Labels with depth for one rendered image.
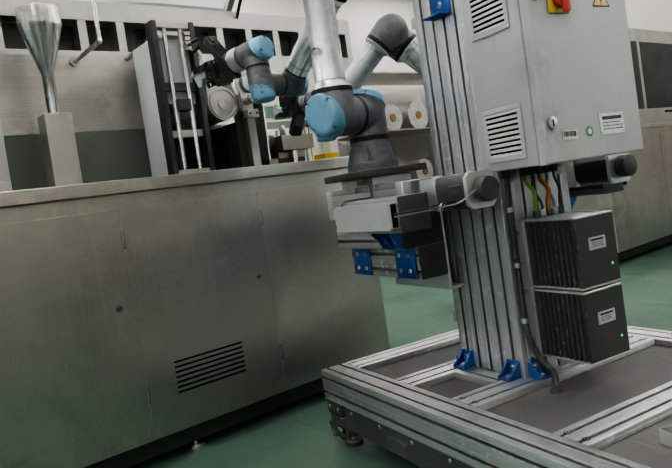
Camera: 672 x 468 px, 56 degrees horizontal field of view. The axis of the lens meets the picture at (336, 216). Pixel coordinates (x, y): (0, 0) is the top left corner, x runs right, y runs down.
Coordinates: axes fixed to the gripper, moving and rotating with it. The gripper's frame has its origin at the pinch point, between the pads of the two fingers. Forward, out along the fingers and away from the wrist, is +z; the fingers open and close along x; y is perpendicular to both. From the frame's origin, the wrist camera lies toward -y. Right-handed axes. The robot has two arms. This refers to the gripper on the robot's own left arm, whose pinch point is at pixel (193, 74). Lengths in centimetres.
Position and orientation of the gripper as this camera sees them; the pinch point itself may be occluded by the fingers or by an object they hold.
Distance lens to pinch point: 223.7
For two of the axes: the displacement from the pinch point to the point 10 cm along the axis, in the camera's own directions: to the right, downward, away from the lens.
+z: -7.5, 1.6, 6.4
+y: 2.8, 9.6, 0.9
